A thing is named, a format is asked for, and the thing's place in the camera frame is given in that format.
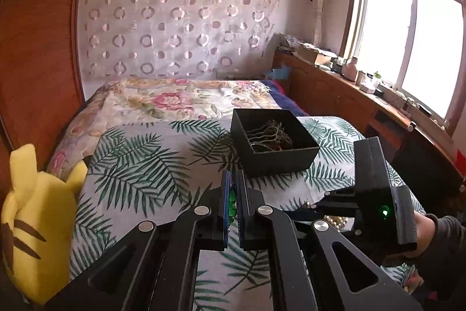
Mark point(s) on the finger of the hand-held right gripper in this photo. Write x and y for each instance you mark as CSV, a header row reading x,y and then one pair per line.
x,y
338,203

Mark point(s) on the green glass bangle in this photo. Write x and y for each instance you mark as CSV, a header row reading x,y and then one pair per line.
x,y
233,203

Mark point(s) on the pink kettle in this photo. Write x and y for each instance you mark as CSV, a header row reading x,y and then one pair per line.
x,y
351,69

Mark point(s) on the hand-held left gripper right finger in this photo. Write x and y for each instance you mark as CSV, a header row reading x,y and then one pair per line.
x,y
243,209

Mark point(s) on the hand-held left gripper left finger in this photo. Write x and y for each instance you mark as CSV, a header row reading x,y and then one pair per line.
x,y
226,205

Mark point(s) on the patterned cloth pile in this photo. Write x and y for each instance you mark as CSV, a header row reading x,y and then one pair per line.
x,y
291,40

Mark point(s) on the blue and red quilt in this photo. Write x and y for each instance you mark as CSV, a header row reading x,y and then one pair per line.
x,y
284,96

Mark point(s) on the yellow plush toy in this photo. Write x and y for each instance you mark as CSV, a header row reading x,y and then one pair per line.
x,y
40,223

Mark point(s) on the brown wooden wardrobe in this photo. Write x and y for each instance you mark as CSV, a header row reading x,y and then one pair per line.
x,y
40,59

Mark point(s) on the wooden-framed window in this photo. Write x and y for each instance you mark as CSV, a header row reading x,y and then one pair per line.
x,y
386,34

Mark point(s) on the white tissue box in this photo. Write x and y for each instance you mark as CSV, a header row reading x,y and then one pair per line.
x,y
367,88

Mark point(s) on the floral blanket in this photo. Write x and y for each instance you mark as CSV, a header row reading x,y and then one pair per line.
x,y
164,103

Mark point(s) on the person's right hand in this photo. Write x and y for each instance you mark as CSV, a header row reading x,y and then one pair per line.
x,y
424,234

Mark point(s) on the open cardboard box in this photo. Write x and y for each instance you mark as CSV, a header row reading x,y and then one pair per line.
x,y
315,56

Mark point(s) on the leaf-print bed sheet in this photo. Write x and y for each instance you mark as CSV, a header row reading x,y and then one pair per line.
x,y
145,169

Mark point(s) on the person's right forearm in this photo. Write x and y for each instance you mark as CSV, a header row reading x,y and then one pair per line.
x,y
451,252

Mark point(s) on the circle-patterned wall curtain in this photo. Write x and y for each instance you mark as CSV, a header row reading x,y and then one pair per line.
x,y
174,19

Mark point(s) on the black square box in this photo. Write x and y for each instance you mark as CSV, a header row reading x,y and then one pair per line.
x,y
276,161

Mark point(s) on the brown wooden cabinet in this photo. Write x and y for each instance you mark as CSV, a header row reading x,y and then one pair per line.
x,y
327,96

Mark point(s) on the blue bag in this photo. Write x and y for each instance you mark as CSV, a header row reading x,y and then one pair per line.
x,y
277,73

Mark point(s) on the small potted plant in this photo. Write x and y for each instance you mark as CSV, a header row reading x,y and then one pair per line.
x,y
376,77

